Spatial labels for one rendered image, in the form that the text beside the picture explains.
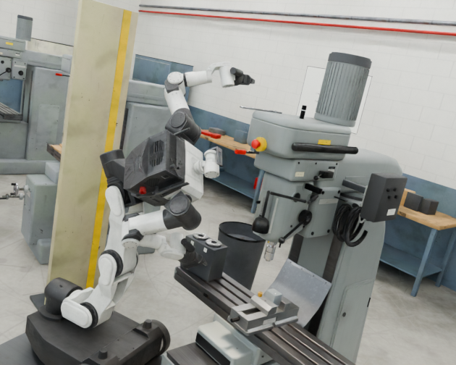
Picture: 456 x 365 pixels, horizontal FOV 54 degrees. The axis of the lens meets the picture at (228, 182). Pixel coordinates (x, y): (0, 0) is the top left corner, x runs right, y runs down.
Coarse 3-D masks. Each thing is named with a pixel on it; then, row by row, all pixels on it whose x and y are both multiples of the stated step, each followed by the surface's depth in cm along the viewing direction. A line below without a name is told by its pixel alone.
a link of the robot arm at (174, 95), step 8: (176, 72) 221; (168, 80) 220; (176, 80) 219; (168, 88) 218; (176, 88) 218; (168, 96) 218; (176, 96) 216; (168, 104) 218; (176, 104) 214; (184, 104) 214
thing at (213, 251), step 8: (200, 232) 257; (192, 240) 249; (200, 240) 249; (208, 240) 248; (216, 240) 250; (200, 248) 246; (208, 248) 242; (216, 248) 243; (224, 248) 246; (208, 256) 242; (216, 256) 243; (224, 256) 249; (208, 264) 243; (216, 264) 245; (200, 272) 247; (208, 272) 243; (216, 272) 248; (208, 280) 244
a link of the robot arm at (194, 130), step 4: (180, 108) 212; (184, 108) 212; (188, 112) 212; (188, 116) 210; (192, 116) 213; (188, 120) 204; (192, 120) 208; (188, 124) 204; (192, 124) 207; (192, 128) 207; (196, 128) 210; (188, 132) 207; (192, 132) 208; (196, 132) 211; (188, 136) 209; (192, 136) 210; (196, 136) 212
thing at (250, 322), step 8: (248, 304) 214; (280, 304) 216; (288, 304) 215; (232, 312) 208; (240, 312) 206; (248, 312) 211; (256, 312) 209; (280, 312) 214; (288, 312) 218; (296, 312) 222; (240, 320) 204; (248, 320) 200; (256, 320) 204; (264, 320) 208; (272, 320) 211; (280, 320) 216; (288, 320) 218; (296, 320) 222; (240, 328) 204; (248, 328) 202; (256, 328) 205; (264, 328) 207; (272, 328) 211
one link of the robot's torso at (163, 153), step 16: (144, 144) 196; (160, 144) 189; (176, 144) 193; (128, 160) 203; (144, 160) 192; (160, 160) 185; (176, 160) 189; (192, 160) 200; (128, 176) 199; (144, 176) 187; (160, 176) 185; (176, 176) 186; (192, 176) 196; (144, 192) 192; (160, 192) 191; (176, 192) 191; (192, 192) 195
